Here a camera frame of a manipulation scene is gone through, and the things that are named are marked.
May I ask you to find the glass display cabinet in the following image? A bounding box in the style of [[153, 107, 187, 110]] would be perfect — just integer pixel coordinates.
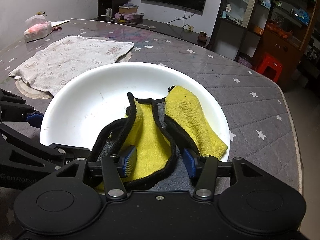
[[211, 0, 273, 61]]

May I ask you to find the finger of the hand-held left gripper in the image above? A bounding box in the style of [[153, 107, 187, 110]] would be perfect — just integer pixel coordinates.
[[0, 123, 91, 176], [0, 89, 45, 129]]

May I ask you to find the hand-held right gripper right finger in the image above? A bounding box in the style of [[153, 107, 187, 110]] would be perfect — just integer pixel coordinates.
[[183, 149, 270, 199]]

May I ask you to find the wooden shelf unit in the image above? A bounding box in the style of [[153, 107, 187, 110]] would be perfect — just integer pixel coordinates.
[[250, 0, 320, 82]]

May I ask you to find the bag of oranges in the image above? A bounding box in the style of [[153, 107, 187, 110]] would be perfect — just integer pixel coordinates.
[[265, 21, 293, 39]]

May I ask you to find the brown cardboard box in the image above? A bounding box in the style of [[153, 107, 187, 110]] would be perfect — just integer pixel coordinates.
[[118, 4, 139, 14]]

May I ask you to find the purple patterned box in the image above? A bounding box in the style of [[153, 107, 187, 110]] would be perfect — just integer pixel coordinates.
[[237, 56, 252, 68]]

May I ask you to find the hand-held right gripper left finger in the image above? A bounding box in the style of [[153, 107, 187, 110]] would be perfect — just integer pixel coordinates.
[[56, 145, 138, 200]]

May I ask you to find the pink flat box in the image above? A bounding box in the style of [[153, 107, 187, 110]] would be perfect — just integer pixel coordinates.
[[114, 12, 145, 21]]

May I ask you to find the tissue pack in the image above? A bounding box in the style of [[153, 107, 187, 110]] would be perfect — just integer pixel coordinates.
[[24, 15, 52, 43]]

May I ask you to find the grey star tablecloth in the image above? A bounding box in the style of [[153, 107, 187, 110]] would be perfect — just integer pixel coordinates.
[[0, 18, 303, 233]]

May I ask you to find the blue plastic bag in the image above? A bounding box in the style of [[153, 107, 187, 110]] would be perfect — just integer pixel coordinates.
[[295, 8, 310, 25]]

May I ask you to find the white printed towel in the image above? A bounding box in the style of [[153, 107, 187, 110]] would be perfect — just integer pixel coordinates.
[[9, 35, 135, 97]]

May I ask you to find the red plastic stool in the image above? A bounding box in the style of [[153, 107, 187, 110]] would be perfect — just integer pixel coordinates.
[[255, 52, 284, 83]]

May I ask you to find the white bowl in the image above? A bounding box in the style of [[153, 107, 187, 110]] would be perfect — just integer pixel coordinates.
[[40, 62, 231, 180]]

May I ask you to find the yellow cloth with black trim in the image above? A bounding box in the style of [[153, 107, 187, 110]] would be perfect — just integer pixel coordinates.
[[87, 85, 228, 197]]

